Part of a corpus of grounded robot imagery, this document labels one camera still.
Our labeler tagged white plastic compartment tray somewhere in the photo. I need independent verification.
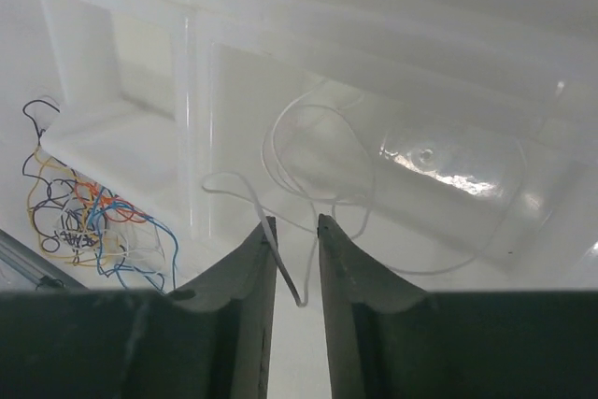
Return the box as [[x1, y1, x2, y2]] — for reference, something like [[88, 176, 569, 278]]
[[1, 0, 597, 290]]

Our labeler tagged aluminium front rail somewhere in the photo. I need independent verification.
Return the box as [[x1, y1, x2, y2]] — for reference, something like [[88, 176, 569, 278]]
[[1, 231, 85, 289]]

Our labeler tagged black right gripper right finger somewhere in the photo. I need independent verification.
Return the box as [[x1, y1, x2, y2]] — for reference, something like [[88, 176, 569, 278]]
[[318, 215, 597, 398]]

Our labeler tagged coloured wire bundle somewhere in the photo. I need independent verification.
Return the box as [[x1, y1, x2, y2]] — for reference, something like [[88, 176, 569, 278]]
[[21, 98, 181, 295]]

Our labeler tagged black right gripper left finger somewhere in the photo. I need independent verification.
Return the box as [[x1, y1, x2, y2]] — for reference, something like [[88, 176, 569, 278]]
[[1, 219, 277, 398]]

